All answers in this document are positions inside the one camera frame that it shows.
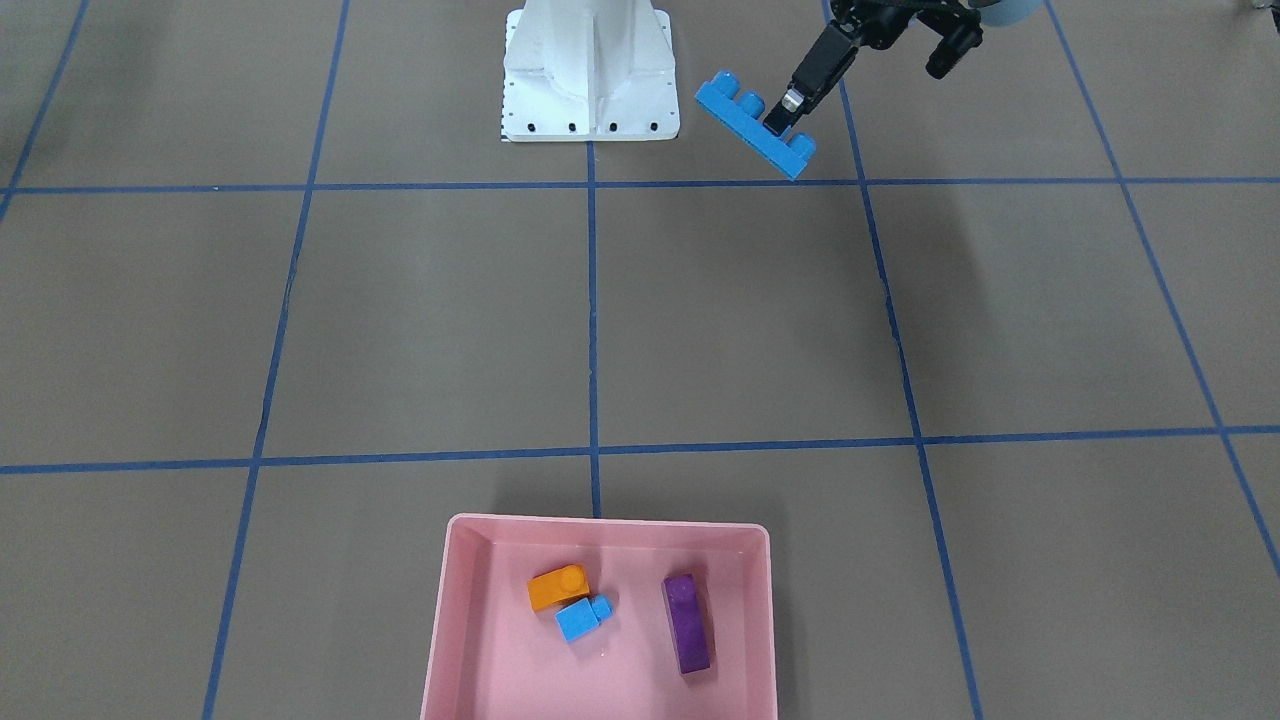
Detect long blue block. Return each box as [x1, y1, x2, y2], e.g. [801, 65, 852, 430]
[695, 70, 817, 181]

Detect purple block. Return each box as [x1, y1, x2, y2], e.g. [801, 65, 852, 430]
[662, 573, 710, 675]

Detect pink plastic box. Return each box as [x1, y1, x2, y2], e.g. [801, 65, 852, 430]
[420, 512, 780, 719]

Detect orange block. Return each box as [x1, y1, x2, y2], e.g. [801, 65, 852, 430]
[526, 564, 591, 612]

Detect white camera stand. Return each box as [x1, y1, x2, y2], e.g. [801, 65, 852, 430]
[500, 1, 681, 143]

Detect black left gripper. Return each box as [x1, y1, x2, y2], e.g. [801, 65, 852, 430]
[763, 1, 941, 136]

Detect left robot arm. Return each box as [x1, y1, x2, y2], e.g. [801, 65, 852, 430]
[763, 1, 1041, 136]

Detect small blue block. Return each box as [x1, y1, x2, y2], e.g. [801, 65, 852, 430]
[554, 594, 614, 643]

